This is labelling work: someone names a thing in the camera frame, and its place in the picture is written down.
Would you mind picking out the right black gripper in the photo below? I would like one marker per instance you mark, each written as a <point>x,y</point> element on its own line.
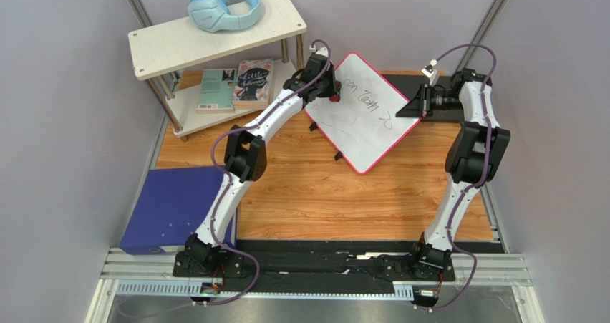
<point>425,101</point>

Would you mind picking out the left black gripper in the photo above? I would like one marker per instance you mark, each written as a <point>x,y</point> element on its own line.
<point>326,88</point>

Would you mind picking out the pink framed whiteboard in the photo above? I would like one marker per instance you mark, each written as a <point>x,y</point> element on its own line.
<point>362,125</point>

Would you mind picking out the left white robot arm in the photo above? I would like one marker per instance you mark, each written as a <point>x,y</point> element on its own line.
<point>245,162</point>

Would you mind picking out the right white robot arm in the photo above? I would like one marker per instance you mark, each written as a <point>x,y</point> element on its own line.
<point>472,160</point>

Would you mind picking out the little women book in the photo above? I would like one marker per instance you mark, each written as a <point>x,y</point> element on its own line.
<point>252,87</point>

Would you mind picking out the teal paperback book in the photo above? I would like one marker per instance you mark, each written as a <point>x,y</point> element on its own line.
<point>216,91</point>

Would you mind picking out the white two tier shelf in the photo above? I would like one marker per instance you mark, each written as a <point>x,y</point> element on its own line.
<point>179,44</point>

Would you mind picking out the light blue headphones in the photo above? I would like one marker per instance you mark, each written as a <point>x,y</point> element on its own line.
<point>215,16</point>

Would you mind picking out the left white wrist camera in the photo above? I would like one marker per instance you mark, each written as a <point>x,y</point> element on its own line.
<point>319,52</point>

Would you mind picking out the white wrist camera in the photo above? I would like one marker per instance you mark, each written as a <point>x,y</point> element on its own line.
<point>319,52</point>
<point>431,72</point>

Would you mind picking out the wire whiteboard stand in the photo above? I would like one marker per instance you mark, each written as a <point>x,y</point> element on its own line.
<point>314,126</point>

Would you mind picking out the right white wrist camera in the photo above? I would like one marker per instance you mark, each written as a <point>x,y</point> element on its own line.
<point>431,72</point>

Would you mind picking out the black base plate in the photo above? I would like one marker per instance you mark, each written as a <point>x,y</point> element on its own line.
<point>321,267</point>

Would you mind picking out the blue ring binder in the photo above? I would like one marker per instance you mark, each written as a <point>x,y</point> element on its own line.
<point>172,204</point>

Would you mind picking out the aluminium rail frame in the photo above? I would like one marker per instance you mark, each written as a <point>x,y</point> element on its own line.
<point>126,275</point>

